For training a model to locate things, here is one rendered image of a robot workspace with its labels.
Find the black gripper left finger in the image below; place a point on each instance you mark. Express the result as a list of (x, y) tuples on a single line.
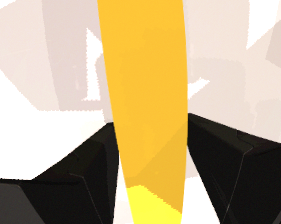
[(79, 189)]

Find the yellow bar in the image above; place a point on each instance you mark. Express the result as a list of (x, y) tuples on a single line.
[(144, 46)]

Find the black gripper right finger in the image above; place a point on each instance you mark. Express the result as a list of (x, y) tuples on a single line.
[(241, 172)]

